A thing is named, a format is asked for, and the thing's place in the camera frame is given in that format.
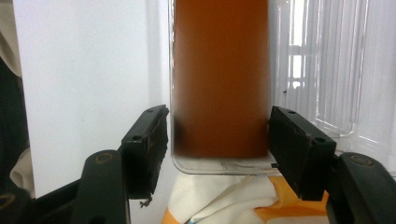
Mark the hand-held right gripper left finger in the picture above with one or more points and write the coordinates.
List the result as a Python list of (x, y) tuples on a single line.
[(146, 149)]

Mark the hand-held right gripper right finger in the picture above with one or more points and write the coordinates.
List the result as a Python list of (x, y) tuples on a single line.
[(295, 149)]

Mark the clear plastic container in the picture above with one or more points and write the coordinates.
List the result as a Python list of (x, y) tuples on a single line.
[(327, 77)]

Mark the cream canvas tote bag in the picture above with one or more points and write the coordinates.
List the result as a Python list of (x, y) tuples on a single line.
[(224, 199)]

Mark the brown rectangular box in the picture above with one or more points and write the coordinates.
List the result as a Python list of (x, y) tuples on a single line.
[(221, 77)]

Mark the white table mat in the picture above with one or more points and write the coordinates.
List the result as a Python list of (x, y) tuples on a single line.
[(84, 62)]

